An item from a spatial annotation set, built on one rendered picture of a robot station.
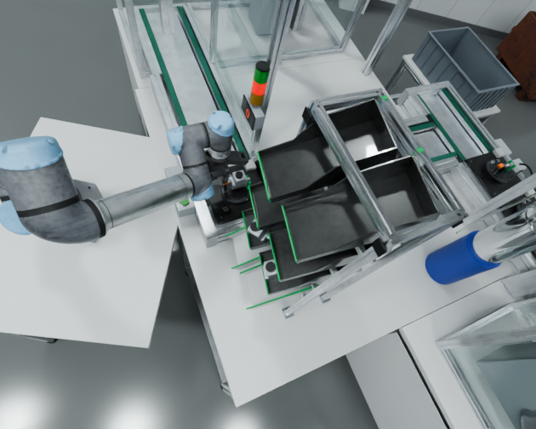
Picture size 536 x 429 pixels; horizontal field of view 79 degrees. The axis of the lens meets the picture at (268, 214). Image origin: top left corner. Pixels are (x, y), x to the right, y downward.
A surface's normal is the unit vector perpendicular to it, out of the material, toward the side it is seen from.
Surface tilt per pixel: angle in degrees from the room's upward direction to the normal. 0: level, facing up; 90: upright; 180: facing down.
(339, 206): 25
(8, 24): 0
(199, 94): 0
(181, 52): 0
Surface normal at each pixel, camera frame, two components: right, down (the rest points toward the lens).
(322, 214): -0.24, -0.34
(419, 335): 0.18, -0.43
